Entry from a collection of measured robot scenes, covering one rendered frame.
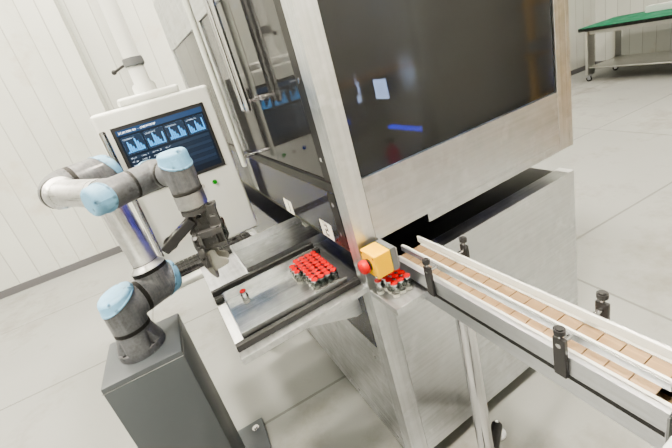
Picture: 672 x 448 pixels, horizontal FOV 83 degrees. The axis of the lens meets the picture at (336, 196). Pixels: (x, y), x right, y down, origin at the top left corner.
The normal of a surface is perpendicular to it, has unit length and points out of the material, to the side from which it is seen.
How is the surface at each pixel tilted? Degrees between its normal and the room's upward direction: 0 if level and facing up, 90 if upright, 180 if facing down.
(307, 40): 90
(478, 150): 90
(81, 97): 90
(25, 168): 90
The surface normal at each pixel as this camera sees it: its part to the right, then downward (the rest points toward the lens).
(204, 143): 0.49, 0.20
